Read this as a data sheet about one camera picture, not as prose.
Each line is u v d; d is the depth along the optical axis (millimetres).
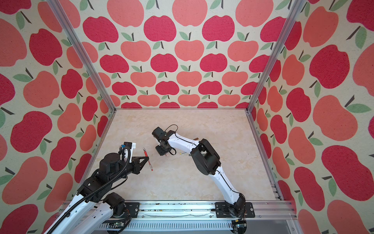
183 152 959
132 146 649
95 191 487
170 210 762
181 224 784
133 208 748
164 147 831
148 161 722
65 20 737
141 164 705
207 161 596
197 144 593
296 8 695
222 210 731
